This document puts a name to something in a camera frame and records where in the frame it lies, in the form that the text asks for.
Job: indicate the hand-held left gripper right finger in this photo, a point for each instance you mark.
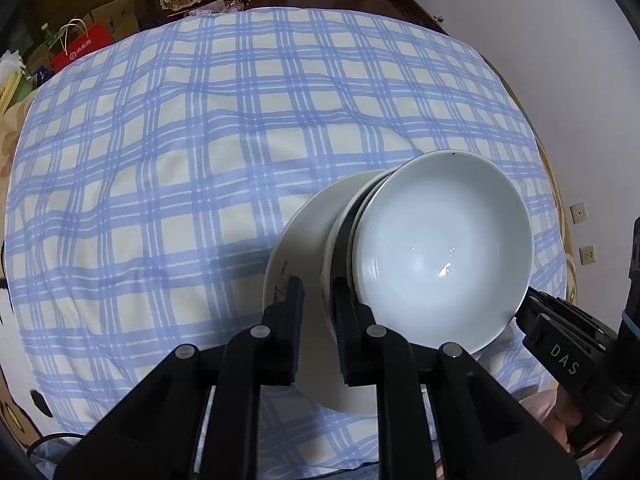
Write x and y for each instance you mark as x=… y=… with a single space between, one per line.
x=345 y=340

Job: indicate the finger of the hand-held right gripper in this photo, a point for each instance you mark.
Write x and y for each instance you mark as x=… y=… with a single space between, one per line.
x=535 y=317

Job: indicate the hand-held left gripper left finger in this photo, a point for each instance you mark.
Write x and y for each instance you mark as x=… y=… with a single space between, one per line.
x=295 y=330

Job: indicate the white cherry print plate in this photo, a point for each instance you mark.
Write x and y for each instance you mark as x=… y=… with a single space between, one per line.
x=310 y=240

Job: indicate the large white bowl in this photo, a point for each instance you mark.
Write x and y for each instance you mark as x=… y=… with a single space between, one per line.
x=440 y=240

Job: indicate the person's right hand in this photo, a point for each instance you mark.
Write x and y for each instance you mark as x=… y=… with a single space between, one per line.
x=555 y=415

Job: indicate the blue checked cloth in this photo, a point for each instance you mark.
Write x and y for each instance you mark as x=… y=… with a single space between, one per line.
x=175 y=160

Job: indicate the pink packets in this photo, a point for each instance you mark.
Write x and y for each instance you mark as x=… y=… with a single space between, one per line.
x=220 y=7

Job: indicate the red paper bag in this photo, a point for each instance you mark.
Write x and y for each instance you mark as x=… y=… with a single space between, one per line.
x=82 y=47

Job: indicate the cardboard box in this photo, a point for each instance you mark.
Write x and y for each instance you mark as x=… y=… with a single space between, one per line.
x=117 y=17

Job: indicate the green bottle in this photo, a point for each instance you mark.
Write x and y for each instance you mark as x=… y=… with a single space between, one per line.
x=46 y=35

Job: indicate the white fluffy toy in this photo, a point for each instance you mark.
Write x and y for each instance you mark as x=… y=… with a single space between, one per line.
x=11 y=64

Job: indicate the wall socket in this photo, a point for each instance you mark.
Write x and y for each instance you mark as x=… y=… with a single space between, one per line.
x=579 y=212
x=588 y=255

